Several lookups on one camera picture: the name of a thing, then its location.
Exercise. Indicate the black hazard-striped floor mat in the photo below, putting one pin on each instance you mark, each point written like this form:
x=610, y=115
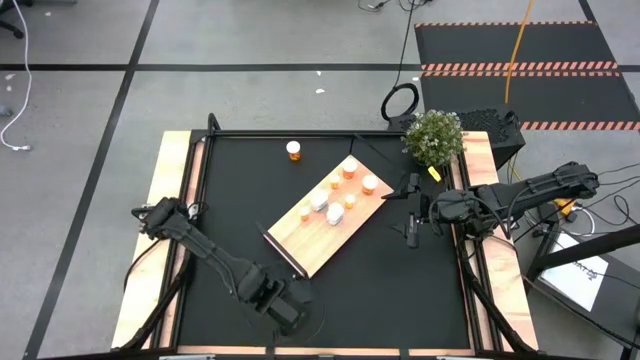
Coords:
x=460, y=95
x=500, y=45

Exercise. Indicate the white paper sheet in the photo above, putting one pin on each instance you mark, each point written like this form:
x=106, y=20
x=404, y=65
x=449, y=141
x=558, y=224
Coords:
x=575, y=275

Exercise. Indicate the potted green plant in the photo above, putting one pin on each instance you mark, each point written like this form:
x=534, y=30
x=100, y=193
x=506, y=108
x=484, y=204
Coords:
x=434, y=137

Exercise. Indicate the black office chair base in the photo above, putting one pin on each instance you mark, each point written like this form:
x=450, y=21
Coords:
x=17, y=33

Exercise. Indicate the black table mat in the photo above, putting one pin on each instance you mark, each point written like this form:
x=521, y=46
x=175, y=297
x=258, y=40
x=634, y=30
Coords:
x=375, y=300

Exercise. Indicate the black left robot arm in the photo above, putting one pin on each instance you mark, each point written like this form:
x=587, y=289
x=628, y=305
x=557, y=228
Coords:
x=210, y=252

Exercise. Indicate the yellow gripper tag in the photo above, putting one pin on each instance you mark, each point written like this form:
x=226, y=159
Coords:
x=435, y=173

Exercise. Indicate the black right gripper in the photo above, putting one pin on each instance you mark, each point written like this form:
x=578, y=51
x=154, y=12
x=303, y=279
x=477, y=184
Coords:
x=422, y=207

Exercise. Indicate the wooden cutting board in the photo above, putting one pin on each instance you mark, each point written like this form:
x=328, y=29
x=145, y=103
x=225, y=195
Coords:
x=320, y=250

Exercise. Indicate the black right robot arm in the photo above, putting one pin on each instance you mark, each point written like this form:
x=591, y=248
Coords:
x=525, y=192

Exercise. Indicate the white medicine bottle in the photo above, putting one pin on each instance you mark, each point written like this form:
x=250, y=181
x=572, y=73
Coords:
x=319, y=199
x=335, y=213

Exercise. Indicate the black side cart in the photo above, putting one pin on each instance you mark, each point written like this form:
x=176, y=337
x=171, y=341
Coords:
x=622, y=295

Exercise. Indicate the black metal rig frame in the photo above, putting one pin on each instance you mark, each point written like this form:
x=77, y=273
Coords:
x=156, y=314

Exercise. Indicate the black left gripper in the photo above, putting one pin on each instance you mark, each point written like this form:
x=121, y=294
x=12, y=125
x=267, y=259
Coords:
x=282, y=305

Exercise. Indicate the large orange pill bottle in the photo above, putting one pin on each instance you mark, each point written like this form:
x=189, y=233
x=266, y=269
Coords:
x=370, y=184
x=293, y=150
x=349, y=167

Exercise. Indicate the small orange pill bottle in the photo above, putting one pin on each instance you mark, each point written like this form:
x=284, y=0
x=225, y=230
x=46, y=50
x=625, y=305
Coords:
x=334, y=181
x=350, y=200
x=304, y=212

